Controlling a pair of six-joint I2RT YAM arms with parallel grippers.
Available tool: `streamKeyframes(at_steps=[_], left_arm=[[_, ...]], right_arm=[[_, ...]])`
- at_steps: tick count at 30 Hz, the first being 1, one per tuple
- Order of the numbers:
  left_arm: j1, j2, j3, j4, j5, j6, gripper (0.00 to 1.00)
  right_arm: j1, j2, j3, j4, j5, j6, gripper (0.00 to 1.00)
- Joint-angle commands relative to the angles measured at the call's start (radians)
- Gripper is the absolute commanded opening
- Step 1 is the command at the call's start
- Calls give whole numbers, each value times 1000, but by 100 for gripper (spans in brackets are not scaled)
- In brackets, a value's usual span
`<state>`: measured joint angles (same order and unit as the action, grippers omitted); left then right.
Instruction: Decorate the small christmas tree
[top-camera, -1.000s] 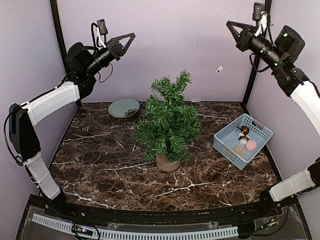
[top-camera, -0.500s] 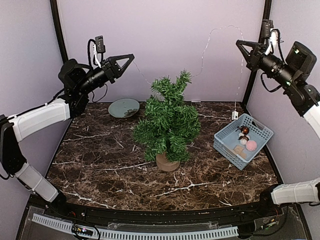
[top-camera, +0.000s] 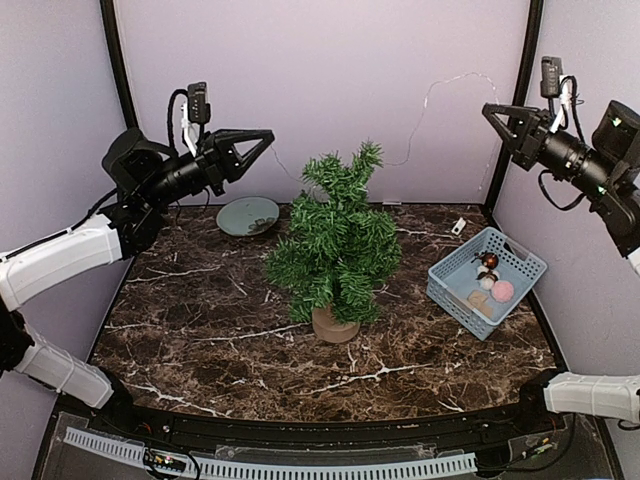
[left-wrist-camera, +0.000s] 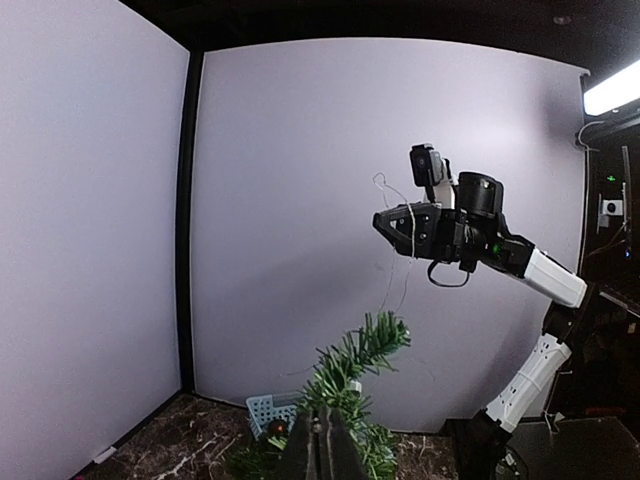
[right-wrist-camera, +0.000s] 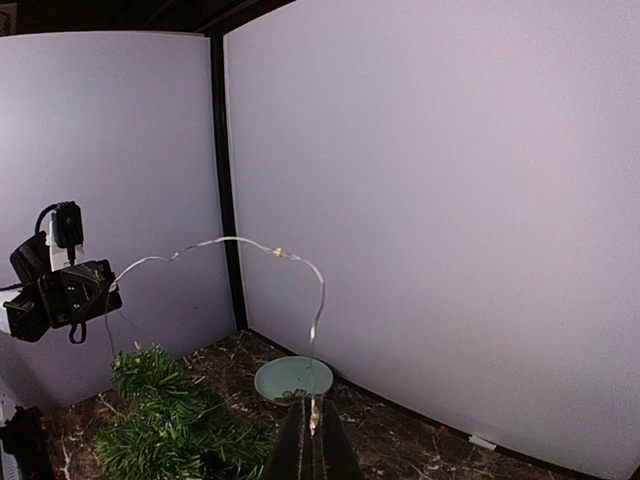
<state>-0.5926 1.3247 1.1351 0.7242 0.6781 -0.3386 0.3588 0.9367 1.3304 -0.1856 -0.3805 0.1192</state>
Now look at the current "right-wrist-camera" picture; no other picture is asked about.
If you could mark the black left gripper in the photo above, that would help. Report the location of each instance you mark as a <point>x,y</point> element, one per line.
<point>79,293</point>

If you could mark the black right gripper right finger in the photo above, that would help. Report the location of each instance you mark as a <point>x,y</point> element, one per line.
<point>334,457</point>

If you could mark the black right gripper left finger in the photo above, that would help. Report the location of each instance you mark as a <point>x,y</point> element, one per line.
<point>290,458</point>

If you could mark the small green christmas tree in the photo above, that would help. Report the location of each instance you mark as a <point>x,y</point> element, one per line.
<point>173,427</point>

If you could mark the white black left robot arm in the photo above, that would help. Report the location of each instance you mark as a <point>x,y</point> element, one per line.
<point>26,317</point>

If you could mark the light blue ceramic plate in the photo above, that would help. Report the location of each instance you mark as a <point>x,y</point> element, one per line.
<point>284,379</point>

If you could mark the left black corner post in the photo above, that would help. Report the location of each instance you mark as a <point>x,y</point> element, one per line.
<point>225,187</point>

